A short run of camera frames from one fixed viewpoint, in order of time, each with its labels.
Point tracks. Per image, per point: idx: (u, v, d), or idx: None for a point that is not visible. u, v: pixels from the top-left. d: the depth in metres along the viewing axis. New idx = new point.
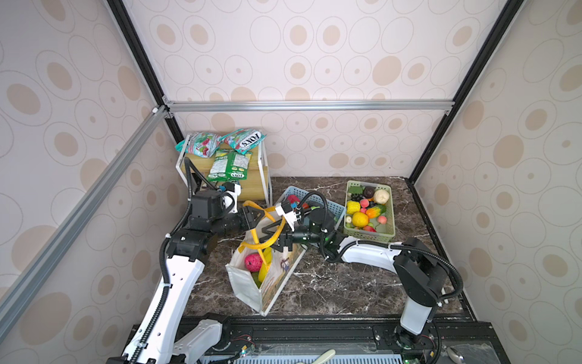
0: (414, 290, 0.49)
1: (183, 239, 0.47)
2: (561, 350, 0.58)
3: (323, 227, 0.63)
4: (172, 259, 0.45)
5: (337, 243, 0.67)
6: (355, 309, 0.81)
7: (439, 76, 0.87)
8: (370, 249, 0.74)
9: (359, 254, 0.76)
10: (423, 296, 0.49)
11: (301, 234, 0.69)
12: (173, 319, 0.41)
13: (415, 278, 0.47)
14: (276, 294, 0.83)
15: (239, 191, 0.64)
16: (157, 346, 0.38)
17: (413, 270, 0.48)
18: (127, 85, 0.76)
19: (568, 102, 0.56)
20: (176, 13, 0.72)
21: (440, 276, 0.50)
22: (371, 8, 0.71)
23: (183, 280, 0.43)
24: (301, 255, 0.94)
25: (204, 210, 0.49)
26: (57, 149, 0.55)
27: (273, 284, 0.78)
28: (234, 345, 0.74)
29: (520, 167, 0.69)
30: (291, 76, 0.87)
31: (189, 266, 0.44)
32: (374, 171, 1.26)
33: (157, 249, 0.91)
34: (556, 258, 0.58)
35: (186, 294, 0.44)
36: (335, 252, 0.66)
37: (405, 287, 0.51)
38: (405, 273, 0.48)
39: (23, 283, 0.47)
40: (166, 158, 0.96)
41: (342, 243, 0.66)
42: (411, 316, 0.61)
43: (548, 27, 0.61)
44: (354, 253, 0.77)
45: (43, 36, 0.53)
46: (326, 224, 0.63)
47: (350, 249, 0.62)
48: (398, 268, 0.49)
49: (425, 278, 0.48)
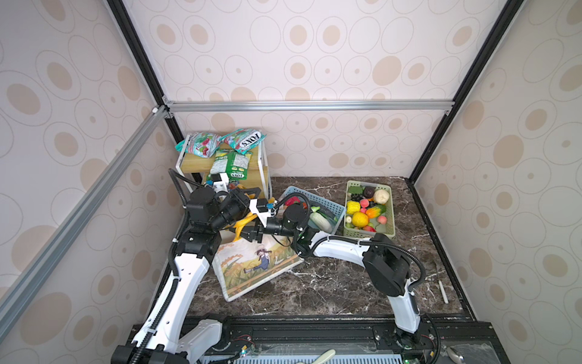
0: (381, 283, 0.53)
1: (190, 240, 0.51)
2: (561, 350, 0.58)
3: (299, 226, 0.62)
4: (181, 257, 0.49)
5: (309, 238, 0.68)
6: (356, 309, 0.81)
7: (439, 77, 0.87)
8: (339, 244, 0.60)
9: (330, 250, 0.61)
10: (389, 287, 0.52)
11: (273, 227, 0.67)
12: (180, 311, 0.43)
13: (382, 271, 0.51)
14: (247, 287, 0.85)
15: (226, 180, 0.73)
16: (166, 332, 0.40)
17: (380, 265, 0.51)
18: (126, 85, 0.76)
19: (568, 102, 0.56)
20: (176, 13, 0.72)
21: (403, 266, 0.54)
22: (371, 8, 0.71)
23: (192, 274, 0.46)
24: (293, 264, 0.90)
25: (201, 214, 0.49)
26: (57, 149, 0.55)
27: (242, 265, 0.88)
28: (234, 345, 0.74)
29: (520, 167, 0.69)
30: (291, 76, 0.87)
31: (197, 262, 0.48)
32: (374, 171, 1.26)
33: (157, 249, 0.91)
34: (556, 258, 0.58)
35: (192, 290, 0.46)
36: (307, 247, 0.65)
37: (373, 279, 0.54)
38: (373, 268, 0.50)
39: (23, 283, 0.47)
40: (166, 158, 0.96)
41: (314, 238, 0.67)
42: (399, 313, 0.62)
43: (548, 26, 0.61)
44: (325, 250, 0.63)
45: (43, 36, 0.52)
46: (303, 222, 0.62)
47: (320, 245, 0.64)
48: (366, 264, 0.51)
49: (390, 271, 0.52)
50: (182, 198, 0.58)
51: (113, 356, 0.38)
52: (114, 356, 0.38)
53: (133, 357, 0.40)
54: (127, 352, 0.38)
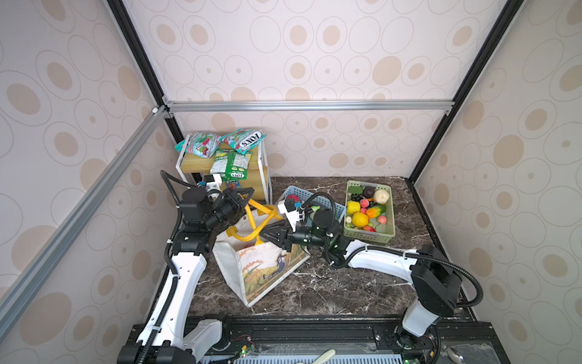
0: (430, 301, 0.47)
1: (186, 239, 0.52)
2: (561, 350, 0.58)
3: (329, 230, 0.59)
4: (178, 256, 0.49)
5: (342, 249, 0.63)
6: (355, 309, 0.81)
7: (439, 76, 0.87)
8: (380, 256, 0.55)
9: (369, 262, 0.57)
10: (439, 306, 0.47)
11: (301, 236, 0.65)
12: (183, 307, 0.44)
13: (436, 289, 0.45)
14: (264, 290, 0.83)
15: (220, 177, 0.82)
16: (170, 328, 0.40)
17: (433, 281, 0.45)
18: (126, 85, 0.76)
19: (569, 101, 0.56)
20: (176, 13, 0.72)
21: (455, 283, 0.48)
22: (371, 8, 0.71)
23: (191, 271, 0.47)
24: (301, 260, 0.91)
25: (195, 213, 0.50)
26: (57, 149, 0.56)
27: (261, 272, 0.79)
28: (234, 345, 0.74)
29: (521, 167, 0.69)
30: (291, 76, 0.87)
31: (195, 258, 0.49)
32: (374, 171, 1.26)
33: (157, 249, 0.91)
34: (557, 259, 0.58)
35: (192, 287, 0.47)
36: (340, 256, 0.62)
37: (420, 296, 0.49)
38: (422, 283, 0.45)
39: (23, 283, 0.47)
40: (166, 157, 0.96)
41: (349, 248, 0.62)
42: (414, 320, 0.61)
43: (548, 26, 0.61)
44: (362, 261, 0.58)
45: (44, 36, 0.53)
46: (333, 226, 0.59)
47: (357, 256, 0.59)
48: (415, 280, 0.46)
49: (444, 288, 0.46)
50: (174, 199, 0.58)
51: (119, 357, 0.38)
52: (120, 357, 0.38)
53: (140, 356, 0.41)
54: (134, 352, 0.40)
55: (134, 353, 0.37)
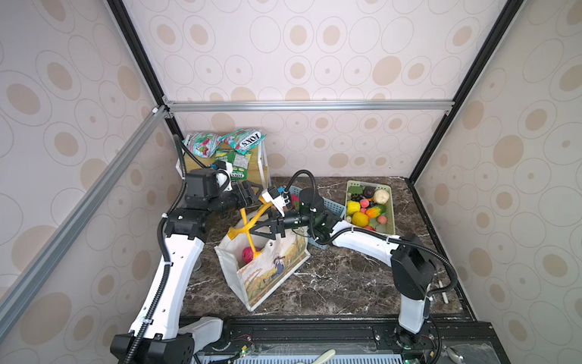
0: (403, 284, 0.51)
1: (180, 218, 0.46)
2: (561, 350, 0.58)
3: (312, 206, 0.61)
4: (170, 238, 0.44)
5: (329, 226, 0.65)
6: (356, 309, 0.81)
7: (439, 76, 0.87)
8: (365, 239, 0.57)
9: (352, 243, 0.59)
10: (410, 290, 0.51)
11: (292, 219, 0.67)
12: (176, 298, 0.41)
13: (411, 274, 0.48)
14: (265, 293, 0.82)
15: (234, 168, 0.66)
16: (163, 321, 0.38)
17: (409, 267, 0.48)
18: (126, 85, 0.76)
19: (569, 102, 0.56)
20: (176, 13, 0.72)
21: (430, 269, 0.52)
22: (371, 8, 0.71)
23: (184, 258, 0.43)
24: (301, 262, 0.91)
25: (199, 188, 0.47)
26: (57, 149, 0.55)
27: (261, 277, 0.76)
28: (234, 345, 0.74)
29: (520, 167, 0.69)
30: (291, 76, 0.87)
31: (189, 243, 0.44)
32: (374, 171, 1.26)
33: (157, 249, 0.91)
34: (557, 258, 0.58)
35: (187, 274, 0.44)
36: (326, 233, 0.63)
37: (395, 279, 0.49)
38: (399, 268, 0.48)
39: (23, 283, 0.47)
40: (166, 157, 0.96)
41: (335, 227, 0.64)
42: (407, 315, 0.62)
43: (548, 26, 0.61)
44: (346, 241, 0.60)
45: (44, 36, 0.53)
46: (317, 202, 0.61)
47: (342, 235, 0.61)
48: (393, 264, 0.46)
49: (418, 273, 0.49)
50: (183, 173, 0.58)
51: (112, 346, 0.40)
52: (112, 346, 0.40)
53: (132, 346, 0.40)
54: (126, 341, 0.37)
55: (127, 343, 0.37)
